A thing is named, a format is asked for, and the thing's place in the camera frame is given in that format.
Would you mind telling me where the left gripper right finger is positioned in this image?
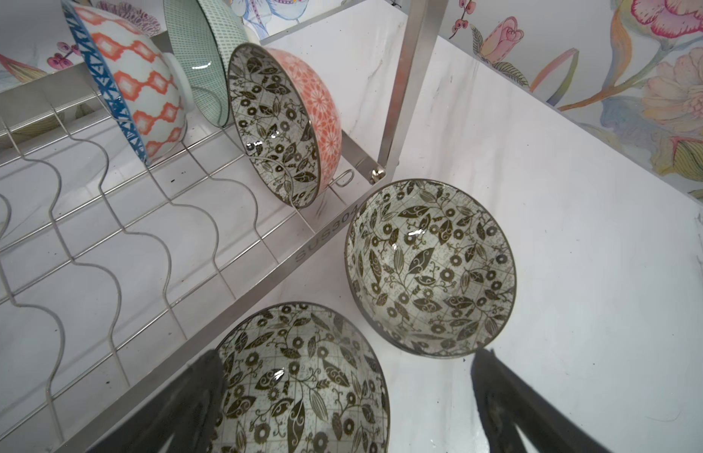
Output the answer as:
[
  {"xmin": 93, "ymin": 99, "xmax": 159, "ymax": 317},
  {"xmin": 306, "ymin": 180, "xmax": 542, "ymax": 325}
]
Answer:
[{"xmin": 470, "ymin": 349, "xmax": 607, "ymax": 452}]

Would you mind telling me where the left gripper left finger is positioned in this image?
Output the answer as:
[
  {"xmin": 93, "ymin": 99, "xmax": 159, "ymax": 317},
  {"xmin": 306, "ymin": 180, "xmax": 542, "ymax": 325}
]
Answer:
[{"xmin": 89, "ymin": 350, "xmax": 225, "ymax": 452}]

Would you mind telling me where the black white floral bowl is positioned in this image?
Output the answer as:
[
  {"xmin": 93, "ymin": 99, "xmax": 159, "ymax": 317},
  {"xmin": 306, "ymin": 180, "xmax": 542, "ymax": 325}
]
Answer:
[
  {"xmin": 228, "ymin": 43, "xmax": 342, "ymax": 209},
  {"xmin": 208, "ymin": 302, "xmax": 390, "ymax": 452},
  {"xmin": 344, "ymin": 179, "xmax": 517, "ymax": 359}
]

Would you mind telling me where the blue patterned ceramic bowl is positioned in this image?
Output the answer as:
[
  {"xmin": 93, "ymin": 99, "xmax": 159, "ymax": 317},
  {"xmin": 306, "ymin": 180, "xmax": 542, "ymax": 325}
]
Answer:
[{"xmin": 61, "ymin": 1, "xmax": 194, "ymax": 167}]

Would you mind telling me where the pale green ceramic bowl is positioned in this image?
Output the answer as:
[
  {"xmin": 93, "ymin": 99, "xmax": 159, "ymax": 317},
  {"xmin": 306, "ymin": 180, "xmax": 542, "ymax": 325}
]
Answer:
[{"xmin": 163, "ymin": 0, "xmax": 259, "ymax": 128}]

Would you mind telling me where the steel two-tier dish rack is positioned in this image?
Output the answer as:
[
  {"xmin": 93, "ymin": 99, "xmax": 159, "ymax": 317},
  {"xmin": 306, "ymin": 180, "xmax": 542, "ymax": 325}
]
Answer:
[{"xmin": 0, "ymin": 1, "xmax": 446, "ymax": 452}]

